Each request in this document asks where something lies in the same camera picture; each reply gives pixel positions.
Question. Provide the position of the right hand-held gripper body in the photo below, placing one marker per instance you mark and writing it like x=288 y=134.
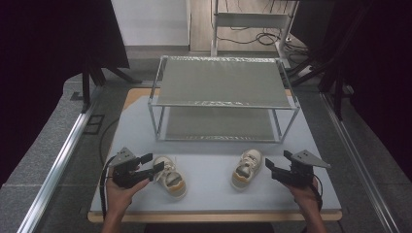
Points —
x=299 y=170

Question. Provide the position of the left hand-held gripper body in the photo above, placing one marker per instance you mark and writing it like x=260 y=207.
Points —
x=124 y=168

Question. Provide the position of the beige baby shoe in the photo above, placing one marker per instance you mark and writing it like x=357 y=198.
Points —
x=171 y=176
x=247 y=170

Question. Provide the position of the metal two-tier shoe rack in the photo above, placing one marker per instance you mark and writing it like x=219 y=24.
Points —
x=223 y=97

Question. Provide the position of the person's right hand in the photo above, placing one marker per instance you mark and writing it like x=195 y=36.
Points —
x=302 y=194

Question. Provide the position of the person's left hand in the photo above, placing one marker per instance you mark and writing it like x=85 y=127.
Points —
x=120 y=195

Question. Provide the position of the light grey table mat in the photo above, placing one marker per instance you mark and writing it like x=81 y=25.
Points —
x=207 y=184

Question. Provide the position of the black tripod stand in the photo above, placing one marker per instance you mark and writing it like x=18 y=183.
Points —
x=94 y=74
x=327 y=71

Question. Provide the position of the black curtain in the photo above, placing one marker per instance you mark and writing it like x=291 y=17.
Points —
x=48 y=64
x=372 y=81

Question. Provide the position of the white metal stand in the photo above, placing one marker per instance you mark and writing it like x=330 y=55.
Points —
x=249 y=22

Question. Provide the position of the aluminium rail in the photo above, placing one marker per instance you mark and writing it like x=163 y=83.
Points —
x=55 y=168
x=359 y=161

